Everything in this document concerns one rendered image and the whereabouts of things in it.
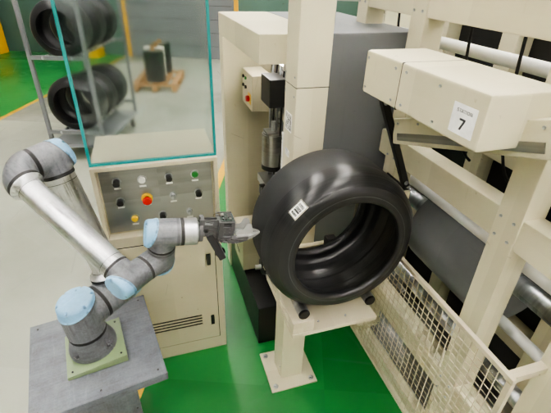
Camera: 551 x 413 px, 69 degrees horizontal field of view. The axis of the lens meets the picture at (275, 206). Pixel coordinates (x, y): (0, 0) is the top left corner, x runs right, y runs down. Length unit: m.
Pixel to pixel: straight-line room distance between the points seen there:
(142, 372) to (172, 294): 0.57
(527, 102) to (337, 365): 1.87
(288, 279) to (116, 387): 0.83
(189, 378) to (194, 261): 0.72
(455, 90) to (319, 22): 0.54
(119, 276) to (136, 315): 0.76
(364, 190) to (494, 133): 0.41
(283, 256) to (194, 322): 1.21
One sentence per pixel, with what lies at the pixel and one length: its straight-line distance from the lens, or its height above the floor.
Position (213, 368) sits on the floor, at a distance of 2.56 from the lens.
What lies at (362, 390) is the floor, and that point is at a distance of 2.53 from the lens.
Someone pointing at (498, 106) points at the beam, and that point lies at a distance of 1.13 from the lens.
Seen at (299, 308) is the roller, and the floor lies 0.92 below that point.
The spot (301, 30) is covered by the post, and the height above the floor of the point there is 1.85.
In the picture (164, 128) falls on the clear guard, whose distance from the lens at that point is 1.83.
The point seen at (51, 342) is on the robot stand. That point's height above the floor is 0.60.
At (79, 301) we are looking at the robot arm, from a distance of 1.77.
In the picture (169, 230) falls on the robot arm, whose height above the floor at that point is 1.32.
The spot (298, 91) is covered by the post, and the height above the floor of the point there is 1.64.
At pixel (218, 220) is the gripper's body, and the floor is 1.32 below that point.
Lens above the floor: 2.03
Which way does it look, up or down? 31 degrees down
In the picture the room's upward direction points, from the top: 2 degrees clockwise
